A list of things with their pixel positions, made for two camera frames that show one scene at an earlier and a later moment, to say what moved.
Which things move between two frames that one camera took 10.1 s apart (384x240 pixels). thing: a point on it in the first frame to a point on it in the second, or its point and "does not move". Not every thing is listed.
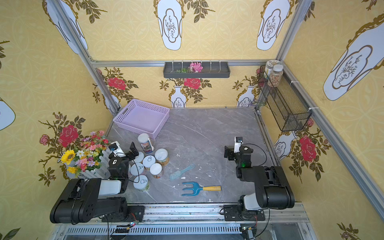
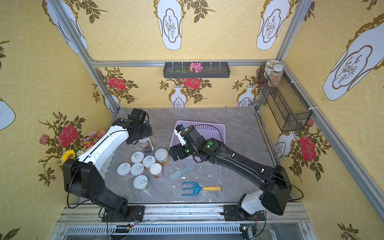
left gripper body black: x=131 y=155 to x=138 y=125
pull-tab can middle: x=137 y=169 does not move
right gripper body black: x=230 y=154 to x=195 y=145
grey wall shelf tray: x=218 y=69 does not move
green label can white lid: x=161 y=156 does not move
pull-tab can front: x=143 y=185 does not move
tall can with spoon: x=146 y=144 does not move
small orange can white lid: x=155 y=169 does not move
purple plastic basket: x=140 y=117 to x=209 y=130
